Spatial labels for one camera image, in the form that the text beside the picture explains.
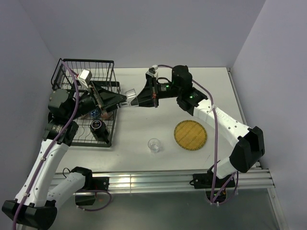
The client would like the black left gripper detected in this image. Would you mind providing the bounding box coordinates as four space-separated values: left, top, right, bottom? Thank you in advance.
67 80 126 120

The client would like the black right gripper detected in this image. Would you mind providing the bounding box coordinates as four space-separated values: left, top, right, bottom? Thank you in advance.
131 76 181 108

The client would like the pink floral patterned bowl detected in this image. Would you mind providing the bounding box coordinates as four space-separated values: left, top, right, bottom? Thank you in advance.
101 112 113 120

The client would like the clear faceted glass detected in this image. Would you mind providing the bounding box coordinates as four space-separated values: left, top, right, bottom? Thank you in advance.
118 89 139 108

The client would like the orange patterned bowl zigzag outside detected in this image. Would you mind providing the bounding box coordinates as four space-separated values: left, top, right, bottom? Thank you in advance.
89 109 101 119

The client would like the black mug white inside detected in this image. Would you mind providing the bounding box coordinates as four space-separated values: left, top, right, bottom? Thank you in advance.
90 119 109 143

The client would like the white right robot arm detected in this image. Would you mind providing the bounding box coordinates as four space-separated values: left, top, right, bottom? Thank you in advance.
136 65 265 187

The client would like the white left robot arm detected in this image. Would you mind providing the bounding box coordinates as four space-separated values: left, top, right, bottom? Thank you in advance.
2 81 127 230

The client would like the round woven bamboo tray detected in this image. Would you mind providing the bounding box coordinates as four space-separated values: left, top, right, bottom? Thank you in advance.
174 120 208 151

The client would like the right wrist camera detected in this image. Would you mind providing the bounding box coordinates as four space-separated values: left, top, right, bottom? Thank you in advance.
148 65 158 78

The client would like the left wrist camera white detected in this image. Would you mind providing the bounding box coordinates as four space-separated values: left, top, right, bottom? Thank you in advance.
77 69 92 89

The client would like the black wire dish rack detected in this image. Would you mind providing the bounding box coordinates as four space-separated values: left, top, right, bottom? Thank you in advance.
51 58 121 148

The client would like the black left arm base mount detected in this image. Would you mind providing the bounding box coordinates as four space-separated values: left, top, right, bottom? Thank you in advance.
75 177 109 209

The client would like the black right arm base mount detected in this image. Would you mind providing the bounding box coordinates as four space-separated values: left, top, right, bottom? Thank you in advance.
189 172 231 189

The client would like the aluminium table edge rail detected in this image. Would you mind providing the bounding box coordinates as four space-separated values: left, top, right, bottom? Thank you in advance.
24 169 275 197

